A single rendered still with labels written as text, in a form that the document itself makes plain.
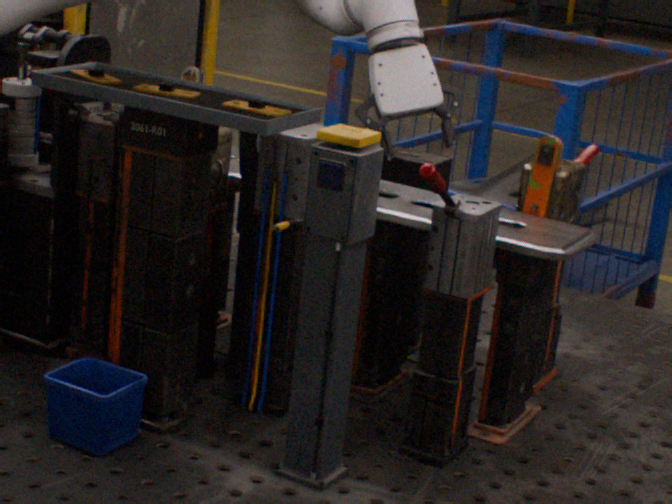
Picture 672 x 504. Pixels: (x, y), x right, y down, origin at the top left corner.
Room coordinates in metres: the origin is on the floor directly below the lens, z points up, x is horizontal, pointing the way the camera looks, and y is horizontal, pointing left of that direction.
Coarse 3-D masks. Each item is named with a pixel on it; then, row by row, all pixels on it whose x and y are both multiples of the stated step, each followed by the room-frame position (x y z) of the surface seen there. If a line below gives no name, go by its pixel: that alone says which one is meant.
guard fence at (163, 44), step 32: (128, 0) 5.26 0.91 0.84; (160, 0) 5.46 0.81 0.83; (192, 0) 5.65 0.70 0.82; (96, 32) 5.08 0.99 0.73; (128, 32) 5.28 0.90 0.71; (160, 32) 5.47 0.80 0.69; (192, 32) 5.66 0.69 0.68; (128, 64) 5.29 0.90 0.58; (160, 64) 5.49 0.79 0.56; (192, 64) 5.68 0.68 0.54
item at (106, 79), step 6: (72, 72) 1.76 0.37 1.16; (78, 72) 1.76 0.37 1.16; (84, 72) 1.77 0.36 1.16; (90, 72) 1.75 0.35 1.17; (96, 72) 1.74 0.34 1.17; (102, 72) 1.75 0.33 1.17; (90, 78) 1.73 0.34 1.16; (96, 78) 1.73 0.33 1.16; (102, 78) 1.73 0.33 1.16; (108, 78) 1.74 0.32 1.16; (114, 78) 1.74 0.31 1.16
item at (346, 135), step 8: (328, 128) 1.58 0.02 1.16; (336, 128) 1.59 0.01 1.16; (344, 128) 1.59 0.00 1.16; (352, 128) 1.60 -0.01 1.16; (360, 128) 1.60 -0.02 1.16; (320, 136) 1.56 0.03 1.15; (328, 136) 1.56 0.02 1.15; (336, 136) 1.56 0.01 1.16; (344, 136) 1.55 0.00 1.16; (352, 136) 1.55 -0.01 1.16; (360, 136) 1.56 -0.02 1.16; (368, 136) 1.56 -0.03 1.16; (376, 136) 1.58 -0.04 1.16; (344, 144) 1.55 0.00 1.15; (352, 144) 1.54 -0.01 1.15; (360, 144) 1.54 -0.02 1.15; (368, 144) 1.56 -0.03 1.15
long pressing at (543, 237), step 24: (384, 192) 1.94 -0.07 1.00; (408, 192) 1.95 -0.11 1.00; (432, 192) 1.97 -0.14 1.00; (384, 216) 1.82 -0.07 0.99; (408, 216) 1.80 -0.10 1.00; (504, 216) 1.87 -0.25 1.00; (528, 216) 1.89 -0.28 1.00; (504, 240) 1.74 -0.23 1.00; (528, 240) 1.75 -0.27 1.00; (552, 240) 1.77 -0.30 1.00; (576, 240) 1.79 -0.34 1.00
